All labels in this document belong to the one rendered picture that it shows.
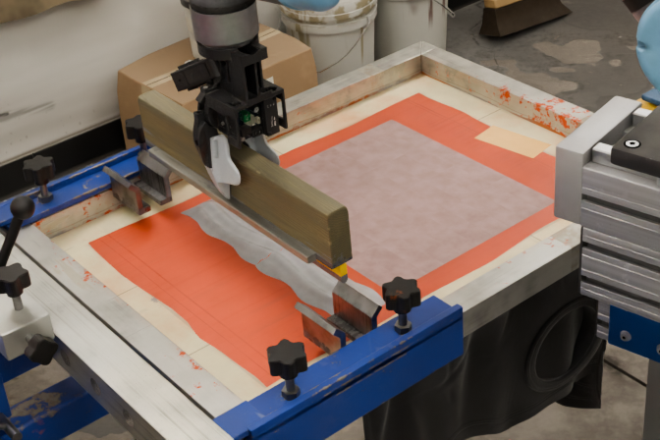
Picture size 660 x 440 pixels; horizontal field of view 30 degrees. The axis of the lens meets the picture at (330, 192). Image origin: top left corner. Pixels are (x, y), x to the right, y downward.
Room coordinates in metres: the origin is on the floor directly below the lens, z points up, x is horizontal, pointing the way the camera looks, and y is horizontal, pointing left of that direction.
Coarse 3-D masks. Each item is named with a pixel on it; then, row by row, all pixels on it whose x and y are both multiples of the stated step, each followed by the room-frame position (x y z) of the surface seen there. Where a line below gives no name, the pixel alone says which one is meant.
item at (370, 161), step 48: (336, 144) 1.62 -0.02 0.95; (384, 144) 1.61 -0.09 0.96; (432, 144) 1.59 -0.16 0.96; (480, 144) 1.58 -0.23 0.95; (336, 192) 1.48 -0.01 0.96; (384, 192) 1.47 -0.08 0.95; (96, 240) 1.41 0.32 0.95; (144, 240) 1.40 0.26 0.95; (192, 240) 1.39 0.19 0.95; (144, 288) 1.29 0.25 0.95; (192, 288) 1.28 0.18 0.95
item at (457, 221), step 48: (432, 192) 1.46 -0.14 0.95; (480, 192) 1.45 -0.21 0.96; (528, 192) 1.44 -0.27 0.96; (384, 240) 1.35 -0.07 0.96; (432, 240) 1.34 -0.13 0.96; (480, 240) 1.33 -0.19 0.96; (240, 288) 1.27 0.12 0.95; (288, 288) 1.26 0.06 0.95; (432, 288) 1.24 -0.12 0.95; (240, 336) 1.17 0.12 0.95; (288, 336) 1.17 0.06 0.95
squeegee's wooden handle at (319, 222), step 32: (160, 96) 1.45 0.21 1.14; (160, 128) 1.42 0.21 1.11; (192, 128) 1.36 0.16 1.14; (192, 160) 1.36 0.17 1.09; (256, 160) 1.27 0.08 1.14; (256, 192) 1.25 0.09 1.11; (288, 192) 1.20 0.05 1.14; (320, 192) 1.18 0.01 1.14; (288, 224) 1.20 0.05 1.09; (320, 224) 1.15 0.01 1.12; (320, 256) 1.15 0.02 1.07; (352, 256) 1.15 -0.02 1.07
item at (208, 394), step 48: (432, 48) 1.85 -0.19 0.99; (336, 96) 1.73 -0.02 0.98; (480, 96) 1.72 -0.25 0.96; (528, 96) 1.65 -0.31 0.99; (48, 240) 1.37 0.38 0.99; (576, 240) 1.26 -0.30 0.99; (96, 288) 1.25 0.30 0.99; (480, 288) 1.18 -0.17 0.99; (528, 288) 1.20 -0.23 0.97; (144, 336) 1.14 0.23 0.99; (192, 384) 1.05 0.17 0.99
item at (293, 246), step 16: (160, 160) 1.41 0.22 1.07; (176, 160) 1.40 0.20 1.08; (192, 176) 1.35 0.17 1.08; (208, 192) 1.32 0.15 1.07; (240, 208) 1.27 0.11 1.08; (256, 224) 1.23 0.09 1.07; (272, 224) 1.23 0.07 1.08; (272, 240) 1.21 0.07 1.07; (288, 240) 1.19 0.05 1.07; (304, 256) 1.16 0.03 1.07
